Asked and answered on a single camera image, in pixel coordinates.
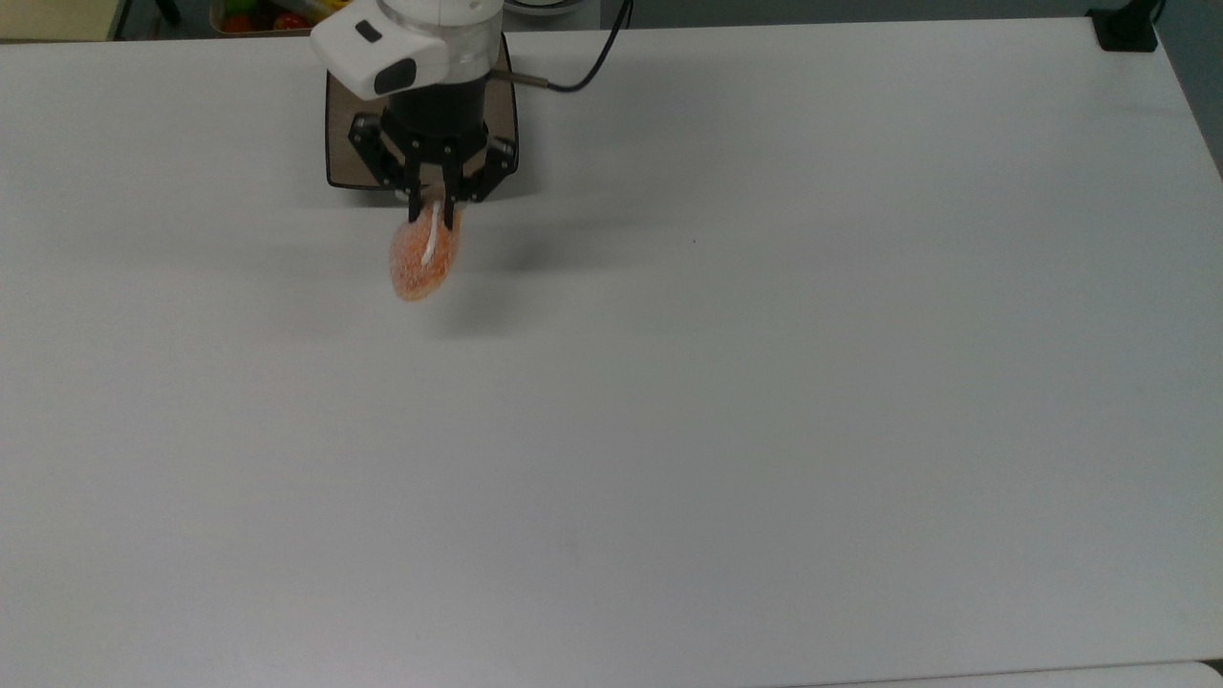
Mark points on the orange slice toy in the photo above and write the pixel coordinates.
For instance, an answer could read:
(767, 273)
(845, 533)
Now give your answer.
(422, 258)

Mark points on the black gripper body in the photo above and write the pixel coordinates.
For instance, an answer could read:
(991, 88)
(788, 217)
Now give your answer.
(439, 124)

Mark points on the container of toy fruit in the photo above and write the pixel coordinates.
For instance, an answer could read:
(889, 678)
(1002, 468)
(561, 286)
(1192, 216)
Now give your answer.
(268, 19)

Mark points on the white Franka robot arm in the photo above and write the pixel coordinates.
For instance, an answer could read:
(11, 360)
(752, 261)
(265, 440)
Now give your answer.
(420, 43)

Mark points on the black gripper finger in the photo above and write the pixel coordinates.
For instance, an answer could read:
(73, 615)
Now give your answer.
(387, 162)
(487, 177)

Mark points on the brown square ceramic plate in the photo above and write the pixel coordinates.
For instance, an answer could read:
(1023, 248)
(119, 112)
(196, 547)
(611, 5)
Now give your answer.
(346, 143)

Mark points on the grey round bowl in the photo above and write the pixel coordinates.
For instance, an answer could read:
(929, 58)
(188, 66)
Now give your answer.
(537, 6)

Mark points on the wooden side table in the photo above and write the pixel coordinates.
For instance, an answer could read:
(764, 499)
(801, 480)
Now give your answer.
(57, 17)

